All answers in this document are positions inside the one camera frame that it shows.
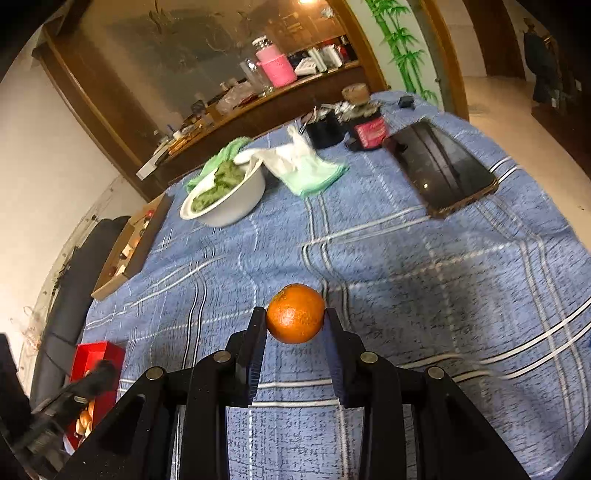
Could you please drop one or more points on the red box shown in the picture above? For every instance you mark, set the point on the red box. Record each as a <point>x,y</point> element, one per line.
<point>94,354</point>

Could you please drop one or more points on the mandarin orange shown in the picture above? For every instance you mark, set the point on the mandarin orange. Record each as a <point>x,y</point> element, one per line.
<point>295,314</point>
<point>86,420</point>

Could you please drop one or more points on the clear glass jar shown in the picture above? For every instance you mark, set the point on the clear glass jar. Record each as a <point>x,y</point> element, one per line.
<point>255,74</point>

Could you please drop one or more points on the white towel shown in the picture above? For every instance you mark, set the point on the white towel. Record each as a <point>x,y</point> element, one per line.
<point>298,168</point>

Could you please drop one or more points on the black chair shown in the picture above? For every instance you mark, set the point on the black chair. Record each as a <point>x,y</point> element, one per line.
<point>69,286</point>

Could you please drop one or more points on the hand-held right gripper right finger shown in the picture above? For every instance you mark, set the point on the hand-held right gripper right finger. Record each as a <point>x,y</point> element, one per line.
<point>336,364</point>

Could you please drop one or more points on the green leaves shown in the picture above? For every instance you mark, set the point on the green leaves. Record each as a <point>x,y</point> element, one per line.
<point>217,187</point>

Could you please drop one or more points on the peeled sugarcane piece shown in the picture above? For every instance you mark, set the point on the peeled sugarcane piece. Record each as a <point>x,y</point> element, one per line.
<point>122,269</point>

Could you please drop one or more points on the dark standing figure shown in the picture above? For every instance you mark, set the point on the dark standing figure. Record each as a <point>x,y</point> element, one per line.
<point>540,60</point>

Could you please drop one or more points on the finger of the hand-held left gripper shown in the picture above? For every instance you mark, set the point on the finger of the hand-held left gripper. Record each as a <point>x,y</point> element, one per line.
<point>97,374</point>

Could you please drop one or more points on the wooden framed sideboard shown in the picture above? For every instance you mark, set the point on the wooden framed sideboard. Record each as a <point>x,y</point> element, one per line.
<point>258,108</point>

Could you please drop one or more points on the blue plaid tablecloth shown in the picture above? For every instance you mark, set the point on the blue plaid tablecloth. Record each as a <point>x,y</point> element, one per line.
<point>415,277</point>

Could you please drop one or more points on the white bowl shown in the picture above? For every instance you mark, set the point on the white bowl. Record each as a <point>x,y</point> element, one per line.
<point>231,203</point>

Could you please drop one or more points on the black cup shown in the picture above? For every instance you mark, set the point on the black cup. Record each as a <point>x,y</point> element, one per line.
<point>325,131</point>

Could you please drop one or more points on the long white box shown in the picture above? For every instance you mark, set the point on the long white box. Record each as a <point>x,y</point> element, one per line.
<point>147,169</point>

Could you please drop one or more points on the green bamboo wall decal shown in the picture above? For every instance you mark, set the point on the green bamboo wall decal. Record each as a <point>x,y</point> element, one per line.
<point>401,50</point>

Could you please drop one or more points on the black jar red label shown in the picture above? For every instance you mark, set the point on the black jar red label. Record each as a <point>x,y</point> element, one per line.
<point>369,131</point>

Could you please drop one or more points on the clear plastic bag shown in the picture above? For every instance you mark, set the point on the clear plastic bag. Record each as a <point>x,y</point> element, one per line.
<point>231,99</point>

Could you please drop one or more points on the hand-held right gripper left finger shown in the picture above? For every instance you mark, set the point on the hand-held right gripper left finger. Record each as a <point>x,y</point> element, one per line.
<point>256,360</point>

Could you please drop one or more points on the flat cardboard box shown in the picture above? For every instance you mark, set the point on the flat cardboard box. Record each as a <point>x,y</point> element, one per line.
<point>138,249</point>

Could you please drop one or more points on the black smartphone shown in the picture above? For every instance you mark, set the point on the black smartphone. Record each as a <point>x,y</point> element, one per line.
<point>438,166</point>

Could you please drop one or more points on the pink plastic cup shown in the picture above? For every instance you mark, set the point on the pink plastic cup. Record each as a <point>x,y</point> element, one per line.
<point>276,68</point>

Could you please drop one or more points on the green cloth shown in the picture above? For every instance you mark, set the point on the green cloth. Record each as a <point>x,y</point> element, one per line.
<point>217,157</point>

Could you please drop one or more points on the small black box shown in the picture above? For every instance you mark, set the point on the small black box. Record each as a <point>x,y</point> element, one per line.
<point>406,100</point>

